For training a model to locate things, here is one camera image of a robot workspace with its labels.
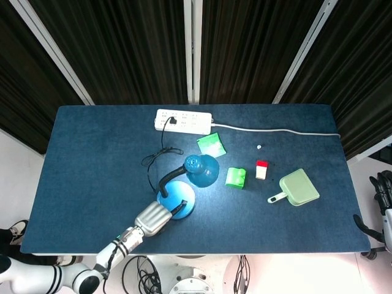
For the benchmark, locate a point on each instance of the red and white block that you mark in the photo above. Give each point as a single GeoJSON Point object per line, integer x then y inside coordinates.
{"type": "Point", "coordinates": [261, 173]}

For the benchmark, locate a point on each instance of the dark pleated curtain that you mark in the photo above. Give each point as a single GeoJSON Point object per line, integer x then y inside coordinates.
{"type": "Point", "coordinates": [361, 76]}
{"type": "Point", "coordinates": [18, 76]}
{"type": "Point", "coordinates": [122, 49]}
{"type": "Point", "coordinates": [245, 49]}

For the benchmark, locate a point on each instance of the green toy building block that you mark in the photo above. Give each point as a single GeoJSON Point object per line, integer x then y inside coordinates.
{"type": "Point", "coordinates": [235, 178]}

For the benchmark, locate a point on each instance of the blue fabric table mat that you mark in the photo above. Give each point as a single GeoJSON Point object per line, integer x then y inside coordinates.
{"type": "Point", "coordinates": [92, 183]}

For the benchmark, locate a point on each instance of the white power strip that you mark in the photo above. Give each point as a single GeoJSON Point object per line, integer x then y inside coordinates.
{"type": "Point", "coordinates": [190, 122]}

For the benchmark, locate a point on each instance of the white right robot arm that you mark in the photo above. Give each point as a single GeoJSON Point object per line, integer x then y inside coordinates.
{"type": "Point", "coordinates": [387, 229]}

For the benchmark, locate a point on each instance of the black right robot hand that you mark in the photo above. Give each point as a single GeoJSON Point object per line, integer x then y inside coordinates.
{"type": "Point", "coordinates": [384, 190]}

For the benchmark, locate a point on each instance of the blue desk lamp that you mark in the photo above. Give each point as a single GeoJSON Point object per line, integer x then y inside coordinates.
{"type": "Point", "coordinates": [174, 191]}

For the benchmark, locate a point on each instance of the white frame post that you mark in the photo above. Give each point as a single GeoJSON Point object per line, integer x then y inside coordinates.
{"type": "Point", "coordinates": [367, 151]}
{"type": "Point", "coordinates": [52, 49]}
{"type": "Point", "coordinates": [192, 49]}
{"type": "Point", "coordinates": [306, 46]}

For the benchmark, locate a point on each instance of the pale green dustpan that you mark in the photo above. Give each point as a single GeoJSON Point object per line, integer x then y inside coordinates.
{"type": "Point", "coordinates": [298, 188]}

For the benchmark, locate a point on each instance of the white and black sneaker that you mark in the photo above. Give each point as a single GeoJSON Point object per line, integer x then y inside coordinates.
{"type": "Point", "coordinates": [19, 231]}
{"type": "Point", "coordinates": [69, 260]}

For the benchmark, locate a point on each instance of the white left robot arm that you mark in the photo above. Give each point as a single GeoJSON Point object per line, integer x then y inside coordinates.
{"type": "Point", "coordinates": [128, 242]}

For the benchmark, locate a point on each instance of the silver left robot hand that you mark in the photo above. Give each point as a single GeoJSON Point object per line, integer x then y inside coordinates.
{"type": "Point", "coordinates": [151, 219]}

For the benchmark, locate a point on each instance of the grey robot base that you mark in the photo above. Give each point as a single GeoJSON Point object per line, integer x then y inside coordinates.
{"type": "Point", "coordinates": [190, 275]}

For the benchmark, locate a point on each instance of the green plastic packet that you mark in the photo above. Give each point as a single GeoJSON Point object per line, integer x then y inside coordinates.
{"type": "Point", "coordinates": [211, 145]}

